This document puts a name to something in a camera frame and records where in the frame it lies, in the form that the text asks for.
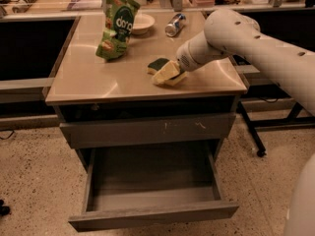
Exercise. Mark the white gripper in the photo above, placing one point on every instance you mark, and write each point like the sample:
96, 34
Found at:
184, 60

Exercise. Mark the green and yellow sponge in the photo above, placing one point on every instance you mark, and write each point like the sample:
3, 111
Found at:
156, 65

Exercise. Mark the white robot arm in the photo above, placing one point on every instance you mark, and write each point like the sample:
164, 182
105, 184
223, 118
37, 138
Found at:
226, 33

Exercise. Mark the grey drawer cabinet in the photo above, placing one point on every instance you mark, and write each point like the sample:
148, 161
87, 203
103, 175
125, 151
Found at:
86, 88

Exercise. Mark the closed top drawer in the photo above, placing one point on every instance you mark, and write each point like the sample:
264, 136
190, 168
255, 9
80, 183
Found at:
144, 131

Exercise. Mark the open middle drawer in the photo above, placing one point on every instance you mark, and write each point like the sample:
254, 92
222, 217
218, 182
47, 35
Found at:
144, 185

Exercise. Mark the silver soda can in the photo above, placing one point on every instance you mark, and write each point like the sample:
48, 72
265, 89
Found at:
175, 25

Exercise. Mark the white bowl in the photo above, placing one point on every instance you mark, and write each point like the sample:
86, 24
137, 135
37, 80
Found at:
142, 24

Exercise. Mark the green chip bag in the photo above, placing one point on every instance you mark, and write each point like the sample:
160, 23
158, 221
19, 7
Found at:
119, 20

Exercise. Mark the black object on floor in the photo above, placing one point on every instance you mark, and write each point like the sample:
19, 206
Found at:
4, 210

